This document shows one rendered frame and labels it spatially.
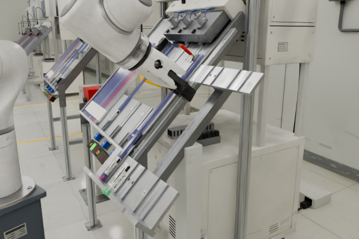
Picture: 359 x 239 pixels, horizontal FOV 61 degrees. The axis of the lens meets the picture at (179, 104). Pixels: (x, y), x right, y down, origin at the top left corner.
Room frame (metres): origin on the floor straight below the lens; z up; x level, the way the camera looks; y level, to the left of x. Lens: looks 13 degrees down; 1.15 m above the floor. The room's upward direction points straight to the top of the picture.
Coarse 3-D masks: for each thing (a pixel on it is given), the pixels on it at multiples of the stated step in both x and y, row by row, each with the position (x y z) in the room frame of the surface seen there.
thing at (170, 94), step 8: (200, 56) 1.02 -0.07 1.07; (192, 64) 1.01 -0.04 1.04; (184, 80) 0.98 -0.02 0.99; (168, 96) 0.95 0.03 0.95; (160, 104) 0.94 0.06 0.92; (152, 120) 0.91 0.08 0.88; (144, 128) 0.90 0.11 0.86; (136, 136) 0.88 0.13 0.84; (128, 144) 0.87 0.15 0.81; (120, 152) 0.86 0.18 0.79; (104, 176) 0.82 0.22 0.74
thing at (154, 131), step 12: (228, 36) 0.79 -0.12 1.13; (216, 48) 0.78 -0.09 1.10; (204, 72) 0.75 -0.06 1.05; (192, 84) 0.73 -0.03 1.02; (180, 96) 0.71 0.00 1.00; (168, 108) 0.70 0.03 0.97; (156, 132) 0.67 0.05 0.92; (144, 144) 0.65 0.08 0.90; (132, 156) 0.64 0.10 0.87; (108, 192) 0.60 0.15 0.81
